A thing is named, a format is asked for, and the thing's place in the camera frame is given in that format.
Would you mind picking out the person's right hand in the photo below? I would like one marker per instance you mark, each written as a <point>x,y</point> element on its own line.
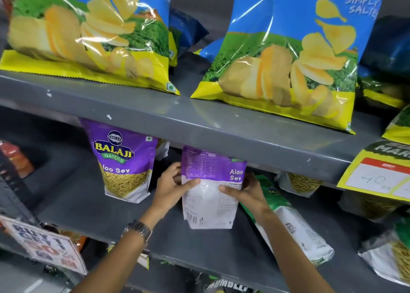
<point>253,198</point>

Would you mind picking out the person's left hand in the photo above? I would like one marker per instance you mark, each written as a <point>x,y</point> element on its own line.
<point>165,192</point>

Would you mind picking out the person's right thumb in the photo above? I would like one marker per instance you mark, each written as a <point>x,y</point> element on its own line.
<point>230,191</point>

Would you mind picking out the person's left thumb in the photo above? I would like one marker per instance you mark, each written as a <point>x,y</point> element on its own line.
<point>189,184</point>

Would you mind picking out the purple white snack packet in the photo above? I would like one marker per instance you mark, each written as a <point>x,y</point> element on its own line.
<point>208,203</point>

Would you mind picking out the person's right forearm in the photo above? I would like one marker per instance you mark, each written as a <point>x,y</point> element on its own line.
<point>293,257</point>

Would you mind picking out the person's left forearm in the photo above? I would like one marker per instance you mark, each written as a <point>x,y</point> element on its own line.
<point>115,260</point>

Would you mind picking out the grey metal shelf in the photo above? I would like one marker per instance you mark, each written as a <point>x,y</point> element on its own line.
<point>192,123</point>
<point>205,244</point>

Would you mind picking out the silver wristwatch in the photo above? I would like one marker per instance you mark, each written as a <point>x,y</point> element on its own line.
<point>138,228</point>

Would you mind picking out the purple noodle snack packet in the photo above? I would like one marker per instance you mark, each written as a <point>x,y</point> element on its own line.
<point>123,161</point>

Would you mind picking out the white noodle snack packet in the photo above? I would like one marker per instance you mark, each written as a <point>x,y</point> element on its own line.
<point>371,206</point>
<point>301,184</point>

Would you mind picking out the green white snack packet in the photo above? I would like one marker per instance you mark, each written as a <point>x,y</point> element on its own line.
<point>298,232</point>

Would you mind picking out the black snack packet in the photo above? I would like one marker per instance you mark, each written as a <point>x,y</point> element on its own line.
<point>227,286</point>

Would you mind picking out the blue yellow chips bag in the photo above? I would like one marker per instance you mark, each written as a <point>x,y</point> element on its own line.
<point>185,30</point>
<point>288,62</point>
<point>400,126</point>
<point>93,33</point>
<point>384,65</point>

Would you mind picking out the yellow price tag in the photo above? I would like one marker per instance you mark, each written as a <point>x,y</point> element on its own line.
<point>374,174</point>

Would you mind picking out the white red offer sign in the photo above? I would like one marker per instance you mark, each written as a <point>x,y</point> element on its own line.
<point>44,246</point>

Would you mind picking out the green noodle snack packet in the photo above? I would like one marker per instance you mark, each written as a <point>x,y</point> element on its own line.
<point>390,254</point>

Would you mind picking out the red orange snack packet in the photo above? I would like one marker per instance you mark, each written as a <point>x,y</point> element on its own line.
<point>16,158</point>

